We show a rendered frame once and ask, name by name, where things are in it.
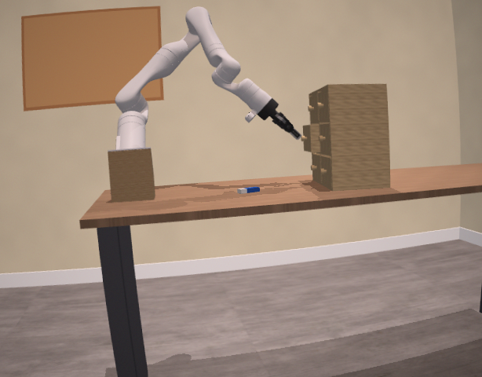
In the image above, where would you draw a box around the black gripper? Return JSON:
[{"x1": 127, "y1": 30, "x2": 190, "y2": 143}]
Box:
[{"x1": 257, "y1": 98, "x2": 301, "y2": 140}]

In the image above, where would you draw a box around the small wooden chest of drawers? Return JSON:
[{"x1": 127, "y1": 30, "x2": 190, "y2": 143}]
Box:
[{"x1": 309, "y1": 84, "x2": 390, "y2": 191}]

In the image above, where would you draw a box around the blue and white eraser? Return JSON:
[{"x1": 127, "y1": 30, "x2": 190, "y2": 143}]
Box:
[{"x1": 237, "y1": 187, "x2": 260, "y2": 194}]

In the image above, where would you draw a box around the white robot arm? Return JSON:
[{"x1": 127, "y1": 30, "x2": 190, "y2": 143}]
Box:
[{"x1": 115, "y1": 7, "x2": 272, "y2": 150}]

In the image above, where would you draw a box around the brown wooden drawer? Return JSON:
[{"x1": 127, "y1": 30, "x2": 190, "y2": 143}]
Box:
[
  {"x1": 317, "y1": 89, "x2": 330, "y2": 121},
  {"x1": 320, "y1": 156, "x2": 332, "y2": 188},
  {"x1": 301, "y1": 124, "x2": 320, "y2": 152},
  {"x1": 319, "y1": 123, "x2": 331, "y2": 154},
  {"x1": 309, "y1": 94, "x2": 319, "y2": 122},
  {"x1": 311, "y1": 153, "x2": 321, "y2": 183}
]

